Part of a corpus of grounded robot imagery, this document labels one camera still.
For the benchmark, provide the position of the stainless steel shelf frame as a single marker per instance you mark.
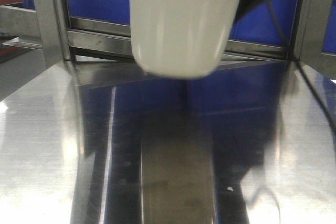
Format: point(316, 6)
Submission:
point(62, 37)

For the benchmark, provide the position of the blue crate far right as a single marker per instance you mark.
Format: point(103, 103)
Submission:
point(329, 40)

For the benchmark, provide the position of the white plastic bin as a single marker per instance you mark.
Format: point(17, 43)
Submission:
point(180, 38)

